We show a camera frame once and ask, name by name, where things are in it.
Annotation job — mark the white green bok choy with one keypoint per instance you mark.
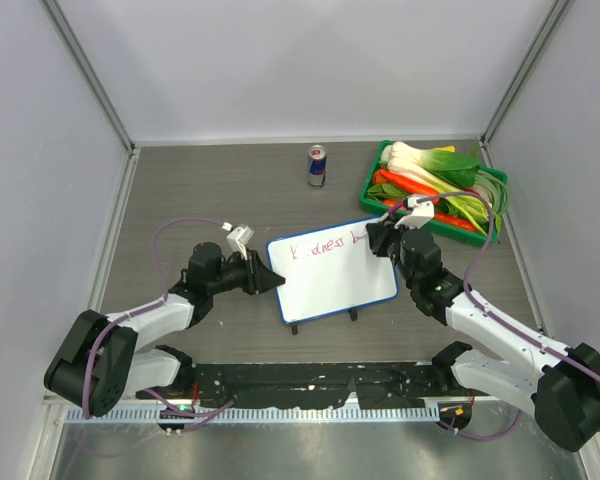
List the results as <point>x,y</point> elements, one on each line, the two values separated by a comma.
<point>445,164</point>

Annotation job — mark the small orange carrot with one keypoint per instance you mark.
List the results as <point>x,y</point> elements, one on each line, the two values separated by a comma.
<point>442,218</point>

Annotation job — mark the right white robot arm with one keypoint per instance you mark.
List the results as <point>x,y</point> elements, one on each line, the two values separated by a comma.
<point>557,385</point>

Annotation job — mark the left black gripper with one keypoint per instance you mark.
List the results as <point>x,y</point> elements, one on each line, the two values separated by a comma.
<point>258,277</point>

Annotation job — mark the white slotted cable duct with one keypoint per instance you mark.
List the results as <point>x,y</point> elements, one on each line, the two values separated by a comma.
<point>153,412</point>

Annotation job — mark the pink capped marker pen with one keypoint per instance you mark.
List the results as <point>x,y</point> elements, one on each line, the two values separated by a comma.
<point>392,208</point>

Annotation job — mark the blue framed whiteboard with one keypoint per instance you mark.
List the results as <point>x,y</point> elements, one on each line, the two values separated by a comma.
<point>329,270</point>

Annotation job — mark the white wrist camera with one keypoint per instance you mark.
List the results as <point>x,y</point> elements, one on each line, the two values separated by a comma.
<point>418,212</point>
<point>238,239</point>

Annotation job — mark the red bull can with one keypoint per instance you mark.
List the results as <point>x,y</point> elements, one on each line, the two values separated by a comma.
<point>317,157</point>

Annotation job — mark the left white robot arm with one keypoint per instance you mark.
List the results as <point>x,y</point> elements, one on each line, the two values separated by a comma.
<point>106,357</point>

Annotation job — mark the green onion bunch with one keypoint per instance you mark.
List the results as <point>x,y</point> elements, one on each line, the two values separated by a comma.
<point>488,183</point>

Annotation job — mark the green plastic tray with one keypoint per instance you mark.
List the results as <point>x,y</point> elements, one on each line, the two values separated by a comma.
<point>375,207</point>

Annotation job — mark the large orange carrot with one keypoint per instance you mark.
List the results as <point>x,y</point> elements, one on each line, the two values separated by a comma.
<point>389,188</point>

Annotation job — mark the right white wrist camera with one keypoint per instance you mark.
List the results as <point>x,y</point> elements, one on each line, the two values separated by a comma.
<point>418,212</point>

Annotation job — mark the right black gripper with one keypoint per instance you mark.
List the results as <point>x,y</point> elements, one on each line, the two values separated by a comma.
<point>379,236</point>

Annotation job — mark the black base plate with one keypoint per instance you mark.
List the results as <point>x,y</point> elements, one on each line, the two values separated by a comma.
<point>313,386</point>

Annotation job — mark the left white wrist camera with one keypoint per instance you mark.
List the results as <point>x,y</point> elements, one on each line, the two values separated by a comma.
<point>238,239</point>

